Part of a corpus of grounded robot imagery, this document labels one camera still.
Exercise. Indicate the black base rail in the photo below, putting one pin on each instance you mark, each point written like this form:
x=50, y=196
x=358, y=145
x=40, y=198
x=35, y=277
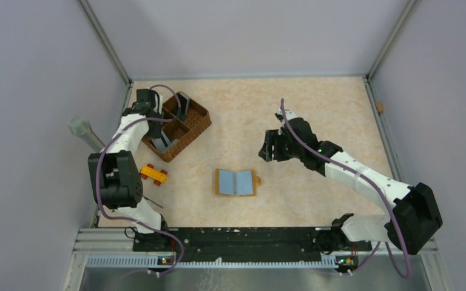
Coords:
x=249, y=244

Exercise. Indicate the silver microphone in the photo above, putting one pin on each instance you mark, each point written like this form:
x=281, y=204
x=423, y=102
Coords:
x=81, y=128

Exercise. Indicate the small wooden block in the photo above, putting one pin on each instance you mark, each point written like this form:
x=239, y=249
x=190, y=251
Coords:
x=379, y=107

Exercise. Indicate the grey card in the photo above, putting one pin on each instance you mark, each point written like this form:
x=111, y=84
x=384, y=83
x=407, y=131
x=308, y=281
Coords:
x=183, y=103
x=166, y=141

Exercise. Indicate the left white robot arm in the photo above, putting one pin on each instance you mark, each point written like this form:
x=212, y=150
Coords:
x=115, y=177

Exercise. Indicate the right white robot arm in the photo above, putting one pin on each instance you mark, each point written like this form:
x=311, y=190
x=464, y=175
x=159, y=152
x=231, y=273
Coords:
x=410, y=213

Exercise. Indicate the brown wicker divided basket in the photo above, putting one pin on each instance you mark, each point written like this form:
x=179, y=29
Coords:
x=185, y=131

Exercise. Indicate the white perforated cable tray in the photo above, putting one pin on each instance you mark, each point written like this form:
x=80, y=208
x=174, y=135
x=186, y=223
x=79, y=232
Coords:
x=155, y=262

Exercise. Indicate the black microphone tripod stand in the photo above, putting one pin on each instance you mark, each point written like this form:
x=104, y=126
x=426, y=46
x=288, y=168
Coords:
x=153, y=202

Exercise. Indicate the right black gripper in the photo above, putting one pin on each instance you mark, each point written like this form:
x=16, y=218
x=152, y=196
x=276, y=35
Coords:
x=273, y=137

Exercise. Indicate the orange leather card holder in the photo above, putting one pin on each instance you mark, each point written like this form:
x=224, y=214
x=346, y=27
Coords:
x=236, y=184

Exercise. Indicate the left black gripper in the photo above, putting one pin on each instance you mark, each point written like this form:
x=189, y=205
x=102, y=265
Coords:
x=155, y=132

